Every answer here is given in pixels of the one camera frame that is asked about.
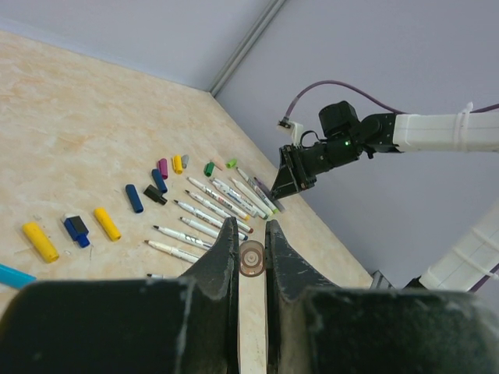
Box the light blue marker cap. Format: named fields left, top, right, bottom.
left=0, top=264, right=37, bottom=289

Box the yellow slim marker cap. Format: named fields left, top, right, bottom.
left=172, top=154, right=183, bottom=175

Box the yellow capped clear pen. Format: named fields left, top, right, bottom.
left=144, top=240, right=200, bottom=263

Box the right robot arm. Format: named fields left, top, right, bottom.
left=271, top=101, right=498, bottom=292

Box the lime green capped marker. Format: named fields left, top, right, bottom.
left=235, top=167, right=278, bottom=213

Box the dark blue marker cap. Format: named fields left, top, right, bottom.
left=125, top=184, right=144, bottom=213

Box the dark green capped marker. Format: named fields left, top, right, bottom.
left=211, top=178, right=268, bottom=220

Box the orange capped white marker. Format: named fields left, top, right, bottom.
left=210, top=178, right=258, bottom=217

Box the yellow clear-pen cap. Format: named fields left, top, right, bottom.
left=94, top=207, right=122, bottom=242

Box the dark green marker cap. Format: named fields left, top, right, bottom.
left=203, top=161, right=215, bottom=177

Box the pink capped white marker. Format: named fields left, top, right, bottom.
left=229, top=177, right=274, bottom=216

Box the magenta marker cap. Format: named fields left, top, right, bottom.
left=157, top=158, right=168, bottom=180

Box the black eraser-cap white marker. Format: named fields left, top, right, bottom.
left=180, top=217, right=219, bottom=238

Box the purple grey marker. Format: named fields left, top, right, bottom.
left=253, top=177, right=285, bottom=213

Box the lime green marker cap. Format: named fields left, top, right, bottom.
left=225, top=158, right=238, bottom=168

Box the black eraser cap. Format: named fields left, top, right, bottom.
left=143, top=185, right=168, bottom=206

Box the right corner aluminium post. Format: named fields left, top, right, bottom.
left=208, top=0, right=287, bottom=97

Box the blue eraser-cap white marker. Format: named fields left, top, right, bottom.
left=147, top=273, right=166, bottom=279

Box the yellow capped slim marker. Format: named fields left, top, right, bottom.
left=186, top=177, right=250, bottom=221

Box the magenta capped white marker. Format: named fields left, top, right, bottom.
left=185, top=189, right=254, bottom=234

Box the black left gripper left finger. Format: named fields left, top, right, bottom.
left=1, top=218, right=239, bottom=373

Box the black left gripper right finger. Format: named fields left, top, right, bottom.
left=265, top=221, right=498, bottom=373

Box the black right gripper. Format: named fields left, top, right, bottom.
left=271, top=140, right=359, bottom=199

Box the grey marker cap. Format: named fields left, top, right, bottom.
left=181, top=154, right=189, bottom=169

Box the dark blue capped marker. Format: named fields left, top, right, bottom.
left=153, top=225, right=213, bottom=250

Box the navy capped white marker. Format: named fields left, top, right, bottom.
left=173, top=199, right=249, bottom=242

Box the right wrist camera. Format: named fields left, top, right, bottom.
left=277, top=118, right=304, bottom=146

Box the navy marker cap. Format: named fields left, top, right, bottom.
left=151, top=168, right=168, bottom=194

